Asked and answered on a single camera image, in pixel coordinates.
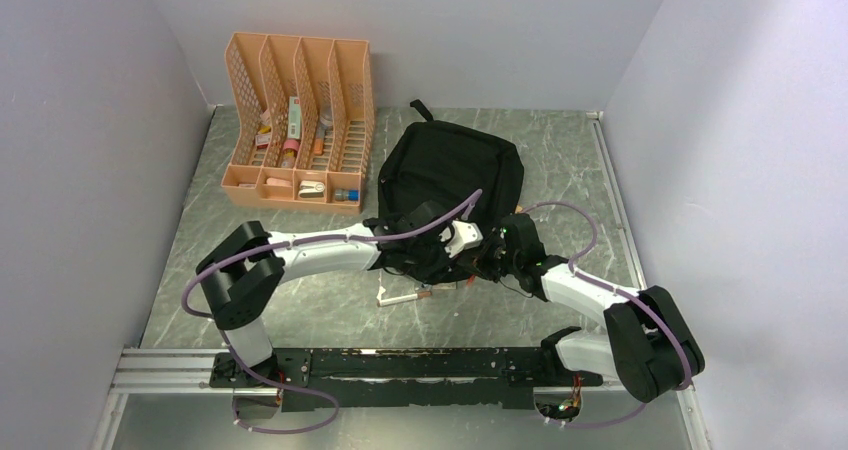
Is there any black student backpack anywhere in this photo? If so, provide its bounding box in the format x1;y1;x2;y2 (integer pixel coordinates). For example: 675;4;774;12
365;100;524;284

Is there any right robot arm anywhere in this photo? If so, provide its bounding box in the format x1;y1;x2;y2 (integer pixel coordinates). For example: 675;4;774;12
499;214;705;403

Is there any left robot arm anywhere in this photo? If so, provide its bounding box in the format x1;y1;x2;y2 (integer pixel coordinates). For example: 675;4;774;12
186;204;471;368

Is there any blue cap item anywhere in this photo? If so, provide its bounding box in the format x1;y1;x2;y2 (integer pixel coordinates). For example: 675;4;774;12
333;188;360;202

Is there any white brown pen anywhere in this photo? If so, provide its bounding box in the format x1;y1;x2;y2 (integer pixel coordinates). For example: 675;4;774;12
376;286;432;308

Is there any white tape dispenser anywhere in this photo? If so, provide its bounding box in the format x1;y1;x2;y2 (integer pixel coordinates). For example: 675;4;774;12
297;180;326;199

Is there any orange marker pen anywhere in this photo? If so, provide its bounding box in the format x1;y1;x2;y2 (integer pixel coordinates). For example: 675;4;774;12
313;119;332;155

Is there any pink crayon tube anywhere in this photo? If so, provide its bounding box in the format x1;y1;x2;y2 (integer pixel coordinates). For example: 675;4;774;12
279;138;300;168

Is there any peach plastic desk organizer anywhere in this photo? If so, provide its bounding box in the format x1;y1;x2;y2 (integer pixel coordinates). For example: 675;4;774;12
221;32;376;215

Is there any teal stationery box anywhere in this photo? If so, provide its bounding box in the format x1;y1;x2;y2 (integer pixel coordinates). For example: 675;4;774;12
287;96;303;141

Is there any red white staples box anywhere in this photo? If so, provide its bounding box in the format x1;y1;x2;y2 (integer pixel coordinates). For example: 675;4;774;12
254;125;272;149

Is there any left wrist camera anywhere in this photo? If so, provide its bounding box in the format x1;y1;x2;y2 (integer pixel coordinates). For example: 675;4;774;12
439;220;483;258

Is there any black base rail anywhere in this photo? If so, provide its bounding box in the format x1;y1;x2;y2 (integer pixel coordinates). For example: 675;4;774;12
209;346;605;411

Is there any aluminium frame rail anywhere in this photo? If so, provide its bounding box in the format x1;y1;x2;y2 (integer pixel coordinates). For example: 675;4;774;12
109;347;694;395

